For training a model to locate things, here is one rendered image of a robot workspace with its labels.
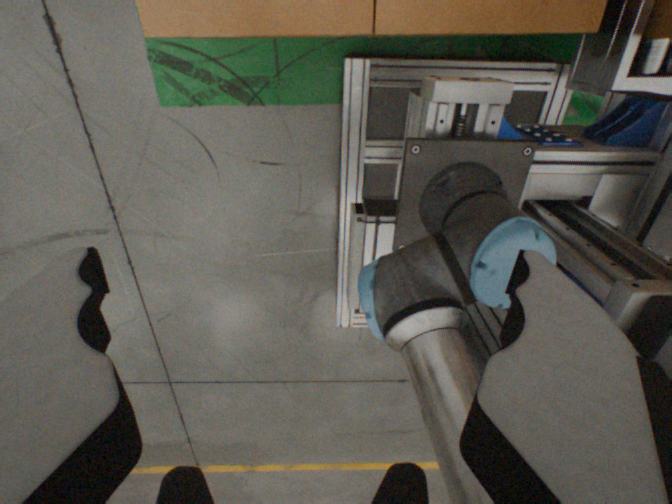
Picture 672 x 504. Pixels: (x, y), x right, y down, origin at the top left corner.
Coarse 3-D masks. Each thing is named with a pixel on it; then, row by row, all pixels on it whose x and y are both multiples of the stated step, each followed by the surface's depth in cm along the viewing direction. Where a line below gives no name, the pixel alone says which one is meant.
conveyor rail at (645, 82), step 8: (632, 80) 95; (640, 80) 95; (648, 80) 95; (656, 80) 95; (664, 80) 95; (624, 88) 96; (632, 88) 96; (640, 88) 96; (648, 88) 96; (656, 88) 96; (664, 88) 96
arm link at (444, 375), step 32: (384, 256) 53; (416, 256) 49; (384, 288) 49; (416, 288) 46; (448, 288) 47; (384, 320) 48; (416, 320) 44; (448, 320) 45; (416, 352) 44; (448, 352) 42; (416, 384) 43; (448, 384) 40; (448, 416) 38; (448, 448) 37; (448, 480) 37
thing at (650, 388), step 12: (648, 360) 7; (648, 372) 7; (660, 372) 7; (648, 384) 6; (660, 384) 6; (648, 396) 6; (660, 396) 6; (648, 408) 6; (660, 408) 6; (660, 420) 6; (660, 432) 6; (660, 444) 5; (660, 456) 5
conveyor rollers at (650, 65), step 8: (648, 40) 97; (656, 40) 95; (664, 40) 94; (648, 48) 97; (656, 48) 96; (664, 48) 95; (648, 56) 98; (656, 56) 96; (664, 56) 97; (640, 64) 100; (648, 64) 98; (656, 64) 97; (640, 72) 100; (648, 72) 99; (656, 72) 99
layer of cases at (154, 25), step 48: (144, 0) 87; (192, 0) 88; (240, 0) 88; (288, 0) 88; (336, 0) 88; (384, 0) 89; (432, 0) 89; (480, 0) 89; (528, 0) 89; (576, 0) 90
